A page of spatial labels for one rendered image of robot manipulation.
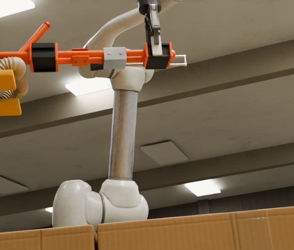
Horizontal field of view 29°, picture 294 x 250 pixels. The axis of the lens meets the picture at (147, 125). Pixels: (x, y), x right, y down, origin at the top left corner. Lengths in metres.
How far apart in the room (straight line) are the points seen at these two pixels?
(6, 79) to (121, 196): 0.90
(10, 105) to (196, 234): 1.14
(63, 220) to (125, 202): 0.26
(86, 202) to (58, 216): 0.12
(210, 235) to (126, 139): 1.64
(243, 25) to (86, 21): 1.92
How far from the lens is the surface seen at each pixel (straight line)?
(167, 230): 0.76
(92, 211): 2.31
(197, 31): 7.24
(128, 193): 2.36
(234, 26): 7.26
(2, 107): 1.82
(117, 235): 0.76
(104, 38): 2.24
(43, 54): 1.75
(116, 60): 1.78
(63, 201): 2.30
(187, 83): 7.88
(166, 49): 1.81
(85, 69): 2.38
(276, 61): 7.75
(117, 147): 2.38
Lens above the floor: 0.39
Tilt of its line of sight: 21 degrees up
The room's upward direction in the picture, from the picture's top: 5 degrees counter-clockwise
